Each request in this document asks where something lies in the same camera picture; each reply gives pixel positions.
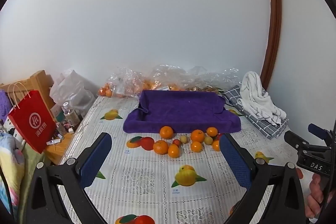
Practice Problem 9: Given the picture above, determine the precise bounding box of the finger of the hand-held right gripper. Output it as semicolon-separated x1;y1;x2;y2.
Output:
284;130;328;153
308;123;330;147

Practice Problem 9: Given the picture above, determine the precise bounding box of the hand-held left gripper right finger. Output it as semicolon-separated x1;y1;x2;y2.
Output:
219;133;306;224

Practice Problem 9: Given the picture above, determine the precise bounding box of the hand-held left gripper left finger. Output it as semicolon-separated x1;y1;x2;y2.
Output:
25;132;113;224

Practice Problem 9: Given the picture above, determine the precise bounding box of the large orange mandarin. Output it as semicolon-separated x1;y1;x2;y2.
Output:
160;126;174;140
190;129;205;143
153;140;169;155

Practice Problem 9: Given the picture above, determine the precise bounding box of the person's right hand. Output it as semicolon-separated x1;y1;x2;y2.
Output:
304;174;328;220

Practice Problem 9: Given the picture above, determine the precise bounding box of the wooden bedside stand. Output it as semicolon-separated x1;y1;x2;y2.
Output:
43;132;75;165

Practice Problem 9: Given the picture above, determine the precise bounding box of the grey checked cloth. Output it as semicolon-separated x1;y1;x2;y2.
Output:
223;85;289;140

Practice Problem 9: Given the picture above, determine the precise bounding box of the clear plastic bottle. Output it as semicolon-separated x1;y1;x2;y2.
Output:
62;102;79;126

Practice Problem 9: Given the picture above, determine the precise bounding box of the white striped towel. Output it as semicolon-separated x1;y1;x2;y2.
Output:
238;71;287;126

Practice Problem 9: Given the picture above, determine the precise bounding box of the fruit-printed white tablecloth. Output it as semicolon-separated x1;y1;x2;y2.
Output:
56;94;315;224

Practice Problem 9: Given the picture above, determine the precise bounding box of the white plastic bag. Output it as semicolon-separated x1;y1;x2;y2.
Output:
49;69;97;117

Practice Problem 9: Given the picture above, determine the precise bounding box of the red paper bag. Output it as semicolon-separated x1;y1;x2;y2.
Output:
7;82;57;154

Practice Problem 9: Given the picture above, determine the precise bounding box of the purple towel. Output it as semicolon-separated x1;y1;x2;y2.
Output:
123;90;241;134

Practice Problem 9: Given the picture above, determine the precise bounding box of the clear plastic bag of oranges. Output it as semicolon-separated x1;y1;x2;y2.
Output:
98;67;143;98

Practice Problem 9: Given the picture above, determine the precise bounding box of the colourful printed blanket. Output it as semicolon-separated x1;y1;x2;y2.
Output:
0;119;27;214

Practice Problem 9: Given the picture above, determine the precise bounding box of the large crumpled clear plastic bag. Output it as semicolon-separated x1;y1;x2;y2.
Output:
143;64;242;94

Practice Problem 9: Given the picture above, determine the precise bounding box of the purple plush cloth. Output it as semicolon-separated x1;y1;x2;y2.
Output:
0;90;12;119

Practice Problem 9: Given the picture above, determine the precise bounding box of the brown wooden door frame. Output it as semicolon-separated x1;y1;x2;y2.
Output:
260;0;282;90

